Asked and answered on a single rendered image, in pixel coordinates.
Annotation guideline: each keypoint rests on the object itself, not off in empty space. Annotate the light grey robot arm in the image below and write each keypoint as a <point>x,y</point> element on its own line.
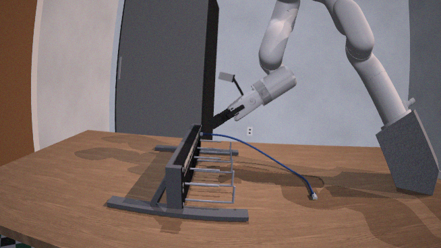
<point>349,21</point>

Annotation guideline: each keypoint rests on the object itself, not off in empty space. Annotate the white network cable plug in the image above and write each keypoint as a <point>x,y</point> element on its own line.
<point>314,196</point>

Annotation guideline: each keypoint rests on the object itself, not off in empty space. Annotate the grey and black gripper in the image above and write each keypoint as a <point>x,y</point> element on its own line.
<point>239,108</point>

